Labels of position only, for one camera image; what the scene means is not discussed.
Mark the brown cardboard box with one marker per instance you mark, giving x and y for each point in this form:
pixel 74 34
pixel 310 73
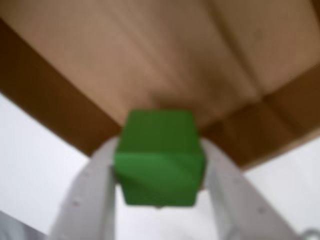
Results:
pixel 150 50

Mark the green cube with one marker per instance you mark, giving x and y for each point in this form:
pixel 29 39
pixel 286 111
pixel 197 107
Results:
pixel 160 160

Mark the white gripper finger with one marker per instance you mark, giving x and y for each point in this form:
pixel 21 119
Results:
pixel 90 200
pixel 240 212

